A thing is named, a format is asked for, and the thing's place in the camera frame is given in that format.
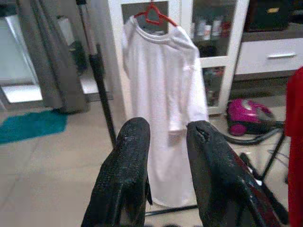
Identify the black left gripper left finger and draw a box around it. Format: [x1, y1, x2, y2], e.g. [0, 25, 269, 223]
[80, 117, 152, 227]

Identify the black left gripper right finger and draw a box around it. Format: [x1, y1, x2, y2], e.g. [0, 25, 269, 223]
[186, 120, 282, 227]

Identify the red velvet hanger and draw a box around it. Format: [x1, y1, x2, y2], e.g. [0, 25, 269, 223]
[134, 0, 178, 27]

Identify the black rack base bar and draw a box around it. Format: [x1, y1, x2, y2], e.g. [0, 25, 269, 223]
[144, 204, 198, 216]

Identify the pink vacuum cleaner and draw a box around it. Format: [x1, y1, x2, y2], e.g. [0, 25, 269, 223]
[226, 98, 276, 137]

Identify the red shirt with white print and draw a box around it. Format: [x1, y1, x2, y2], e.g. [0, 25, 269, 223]
[285, 66, 303, 227]

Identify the white long t-shirt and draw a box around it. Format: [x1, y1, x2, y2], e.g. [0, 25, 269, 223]
[121, 16, 209, 209]

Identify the teal rug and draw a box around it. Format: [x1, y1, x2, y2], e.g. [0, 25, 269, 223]
[0, 110, 69, 145]

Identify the grey curtain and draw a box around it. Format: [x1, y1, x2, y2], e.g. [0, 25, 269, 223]
[16, 0, 88, 114]

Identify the white glass-door cabinet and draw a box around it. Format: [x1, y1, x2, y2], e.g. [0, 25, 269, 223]
[107, 0, 250, 116]

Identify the white bottle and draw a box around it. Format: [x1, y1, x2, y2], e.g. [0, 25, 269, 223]
[196, 20, 205, 39]
[212, 17, 223, 36]
[203, 23, 212, 40]

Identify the dark wooden cabinet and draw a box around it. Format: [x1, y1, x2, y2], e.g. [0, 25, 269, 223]
[245, 0, 303, 33]

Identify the black vacuum hose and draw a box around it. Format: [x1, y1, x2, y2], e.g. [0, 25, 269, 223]
[222, 122, 287, 146]

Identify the clothes rack upright post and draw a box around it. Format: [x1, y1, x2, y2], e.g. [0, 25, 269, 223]
[77, 0, 118, 148]

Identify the white drawer with handle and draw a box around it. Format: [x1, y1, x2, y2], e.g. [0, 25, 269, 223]
[235, 37, 303, 76]

